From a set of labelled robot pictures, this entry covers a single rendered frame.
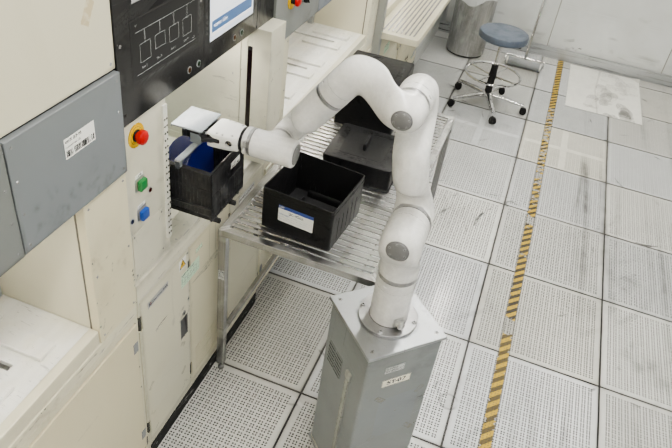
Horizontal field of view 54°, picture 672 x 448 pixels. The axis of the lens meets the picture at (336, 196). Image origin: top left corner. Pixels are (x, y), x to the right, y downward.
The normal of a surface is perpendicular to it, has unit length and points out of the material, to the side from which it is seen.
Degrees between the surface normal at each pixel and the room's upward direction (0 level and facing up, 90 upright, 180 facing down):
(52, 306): 90
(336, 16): 90
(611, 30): 90
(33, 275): 90
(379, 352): 0
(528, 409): 0
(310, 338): 0
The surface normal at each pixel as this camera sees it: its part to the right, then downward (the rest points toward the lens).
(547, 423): 0.12, -0.80
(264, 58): -0.34, 0.52
